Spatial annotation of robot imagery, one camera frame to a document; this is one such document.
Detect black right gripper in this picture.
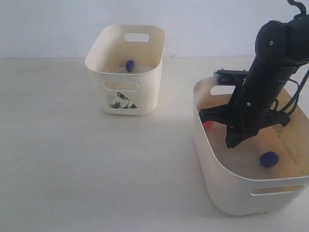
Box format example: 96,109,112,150
199,59,290,148

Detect blue cap tube reversed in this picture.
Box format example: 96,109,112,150
241,145,279,168

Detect blue cap tube upright-end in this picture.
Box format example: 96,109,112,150
117,59,152,73

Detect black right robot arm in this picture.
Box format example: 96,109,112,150
199,16,309,148

